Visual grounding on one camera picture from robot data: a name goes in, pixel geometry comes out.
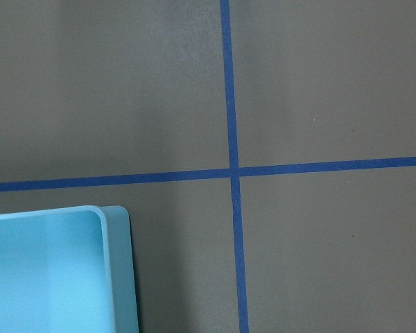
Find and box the light blue plastic bin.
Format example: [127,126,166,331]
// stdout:
[0,205,139,332]

